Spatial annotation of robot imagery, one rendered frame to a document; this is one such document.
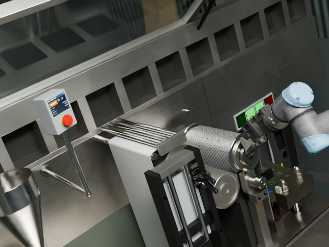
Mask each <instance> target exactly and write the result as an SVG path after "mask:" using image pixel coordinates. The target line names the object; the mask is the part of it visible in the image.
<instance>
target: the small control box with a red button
mask: <svg viewBox="0 0 329 247"><path fill-rule="evenodd" d="M33 102H34V105H35V107H36V109H37V112H38V114H39V117H40V119H41V121H42V124H43V126H44V129H45V131H46V133H47V135H59V134H61V133H62V132H64V131H66V130H67V129H69V128H70V127H72V126H73V125H75V124H76V123H77V121H76V118H75V116H74V113H73V110H72V108H71V105H70V102H69V100H68V97H67V95H66V92H65V89H51V90H49V91H48V92H46V93H44V94H42V95H40V96H38V97H37V98H35V99H34V100H33Z"/></svg>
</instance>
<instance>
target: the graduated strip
mask: <svg viewBox="0 0 329 247"><path fill-rule="evenodd" d="M328 212H329V206H328V207H327V208H326V209H325V210H324V211H323V212H321V213H320V214H319V215H318V216H317V217H316V218H315V219H313V220H312V221H311V222H310V223H309V224H308V225H307V226H306V227H304V228H303V229H302V230H301V231H300V232H299V233H298V234H296V235H295V236H294V237H293V238H292V239H291V240H290V241H289V242H287V243H286V244H285V245H284V246H283V247H291V246H292V245H293V244H294V243H295V242H296V241H297V240H298V239H299V238H301V237H302V236H303V235H304V234H305V233H306V232H307V231H308V230H310V229H311V228H312V227H313V226H314V225H315V224H316V223H317V222H318V221H319V220H320V219H321V218H323V217H324V216H325V215H326V214H327V213H328Z"/></svg>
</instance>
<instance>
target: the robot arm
mask: <svg viewBox="0 0 329 247"><path fill-rule="evenodd" d="M313 100H314V95H313V91H312V89H311V88H310V87H309V86H308V85H306V84H305V83H302V82H293V83H292V84H290V85H289V86H288V87H287V88H286V89H284V90H283V92H282V93H281V94H280V95H279V96H278V98H277V99H276V100H275V101H274V102H273V103H272V104H271V105H269V104H266V105H265V106H264V107H262V108H260V109H259V110H258V113H257V114H256V115H253V116H252V118H251V117H250V119H249V120H248V121H247V122H246V123H245V124H244V125H243V126H242V128H241V129H242V131H243V132H244V133H245V135H246V136H247V137H248V138H249V137H250V139H248V140H246V139H244V138H243V137H241V138H240V142H241V144H242V145H243V147H244V149H245V154H246V155H250V154H252V152H255V151H256V150H257V149H258V148H259V147H261V146H262V145H263V144H264V143H266V142H267V141H269V144H270V147H271V150H272V153H273V155H274V158H275V161H276V163H283V162H284V161H285V160H287V159H288V158H289V157H290V154H289V151H288V148H287V145H286V142H285V139H284V136H283V132H282V129H283V128H285V127H286V126H287V125H288V124H290V125H291V127H292V128H293V130H294V132H295V133H296V135H297V136H298V138H299V140H300V141H301V144H302V145H303V146H304V147H305V149H306V150H307V152H308V153H309V154H310V155H317V154H320V153H322V152H323V151H325V150H327V149H329V110H326V111H324V112H322V113H320V114H317V113H316V112H315V110H314V109H313V107H312V106H311V104H312V102H313Z"/></svg>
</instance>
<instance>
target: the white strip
mask: <svg viewBox="0 0 329 247"><path fill-rule="evenodd" d="M95 140H96V141H99V142H102V143H105V144H108V145H109V147H110V149H111V152H112V155H113V157H114V160H115V163H116V166H117V169H118V171H119V174H120V177H121V180H122V182H123V185H124V187H125V190H126V193H127V195H128V198H129V201H130V204H131V206H132V209H133V212H134V215H135V217H136V220H137V223H138V225H139V228H140V231H141V234H142V237H143V239H144V242H145V245H146V247H169V244H168V242H167V239H166V236H165V232H164V230H163V227H162V224H161V221H160V218H159V215H158V212H157V209H156V206H155V203H154V201H153V198H152V195H151V192H150V189H149V187H148V184H147V181H146V178H145V175H144V172H146V171H147V170H151V169H153V168H154V167H153V164H152V161H151V159H152V160H156V159H157V158H158V155H157V154H156V153H154V151H155V150H153V149H149V148H146V147H142V146H139V145H136V144H133V143H130V142H127V141H123V140H120V139H117V138H112V139H109V138H106V137H103V136H99V135H96V137H95Z"/></svg>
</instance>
